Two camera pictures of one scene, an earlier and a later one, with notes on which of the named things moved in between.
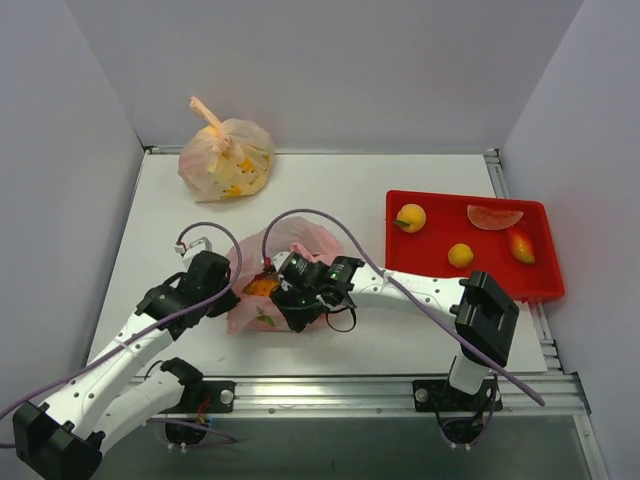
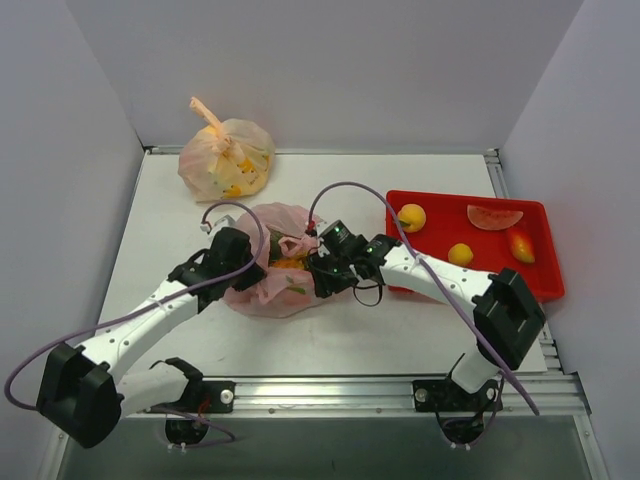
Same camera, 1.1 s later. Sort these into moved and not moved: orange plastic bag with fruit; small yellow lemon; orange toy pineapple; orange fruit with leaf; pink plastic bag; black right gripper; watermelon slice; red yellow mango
Moved: orange toy pineapple; pink plastic bag; black right gripper
Not moved: red yellow mango; orange plastic bag with fruit; watermelon slice; orange fruit with leaf; small yellow lemon
